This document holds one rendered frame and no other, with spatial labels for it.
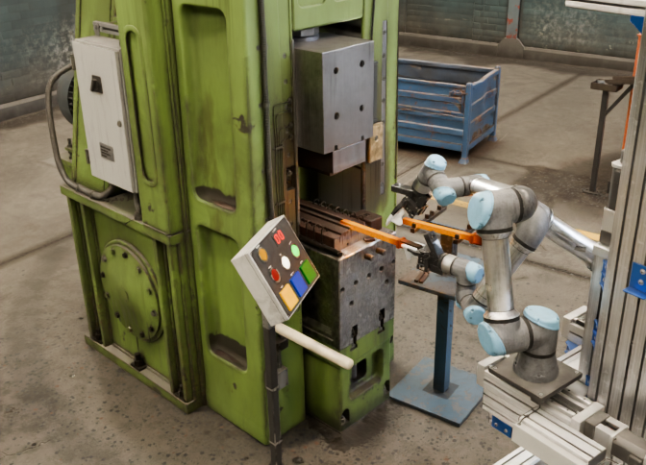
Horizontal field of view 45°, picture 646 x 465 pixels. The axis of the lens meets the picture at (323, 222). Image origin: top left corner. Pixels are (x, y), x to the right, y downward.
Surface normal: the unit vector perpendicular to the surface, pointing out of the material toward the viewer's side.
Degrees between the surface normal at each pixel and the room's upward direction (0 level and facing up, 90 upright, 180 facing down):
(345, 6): 90
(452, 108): 89
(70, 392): 0
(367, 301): 90
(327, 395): 90
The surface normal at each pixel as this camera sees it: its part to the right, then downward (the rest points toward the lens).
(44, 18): 0.80, 0.26
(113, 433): -0.02, -0.91
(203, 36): -0.69, 0.29
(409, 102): -0.52, 0.35
